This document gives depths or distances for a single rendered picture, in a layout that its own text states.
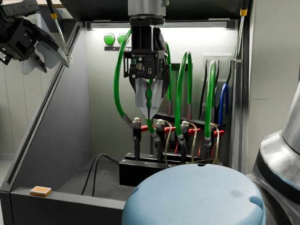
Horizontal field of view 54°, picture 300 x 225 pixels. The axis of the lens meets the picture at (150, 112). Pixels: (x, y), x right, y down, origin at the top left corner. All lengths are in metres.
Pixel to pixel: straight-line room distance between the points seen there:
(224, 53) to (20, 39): 0.76
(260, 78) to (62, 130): 0.72
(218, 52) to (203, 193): 0.97
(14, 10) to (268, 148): 0.58
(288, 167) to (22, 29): 0.57
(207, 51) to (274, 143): 0.91
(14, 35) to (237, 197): 0.55
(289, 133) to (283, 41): 0.70
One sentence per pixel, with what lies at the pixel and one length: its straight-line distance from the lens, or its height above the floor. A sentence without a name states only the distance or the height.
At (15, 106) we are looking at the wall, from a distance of 3.58.
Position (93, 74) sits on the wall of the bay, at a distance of 1.33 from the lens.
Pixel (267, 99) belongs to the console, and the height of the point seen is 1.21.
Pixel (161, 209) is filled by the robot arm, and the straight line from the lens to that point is 0.24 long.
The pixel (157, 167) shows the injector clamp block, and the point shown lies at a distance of 0.98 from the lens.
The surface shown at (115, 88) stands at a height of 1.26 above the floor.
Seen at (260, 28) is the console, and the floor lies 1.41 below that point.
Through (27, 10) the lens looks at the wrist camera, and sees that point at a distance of 0.75.
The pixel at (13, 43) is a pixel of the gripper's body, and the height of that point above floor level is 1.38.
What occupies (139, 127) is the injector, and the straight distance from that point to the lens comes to 0.99.
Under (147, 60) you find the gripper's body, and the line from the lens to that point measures 0.58.
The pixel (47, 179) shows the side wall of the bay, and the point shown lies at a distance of 1.13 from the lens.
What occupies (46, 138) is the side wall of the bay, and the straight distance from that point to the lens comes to 1.09.
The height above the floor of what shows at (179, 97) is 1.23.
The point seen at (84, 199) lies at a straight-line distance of 0.88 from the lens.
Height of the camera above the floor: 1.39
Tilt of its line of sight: 14 degrees down
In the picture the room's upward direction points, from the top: straight up
